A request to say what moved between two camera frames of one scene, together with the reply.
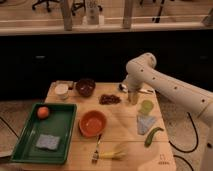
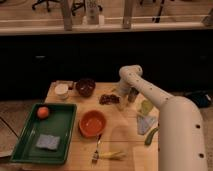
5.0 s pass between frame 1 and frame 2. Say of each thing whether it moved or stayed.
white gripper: moved
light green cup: stayed
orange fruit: stayed
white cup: stayed
